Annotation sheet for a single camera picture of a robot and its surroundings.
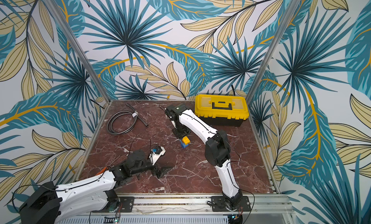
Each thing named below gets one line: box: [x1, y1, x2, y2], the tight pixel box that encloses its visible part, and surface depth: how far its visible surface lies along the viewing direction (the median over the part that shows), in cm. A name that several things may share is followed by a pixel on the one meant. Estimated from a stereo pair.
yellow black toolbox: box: [194, 94, 250, 127], surface depth 96 cm
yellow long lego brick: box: [182, 135, 191, 145], surface depth 86 cm
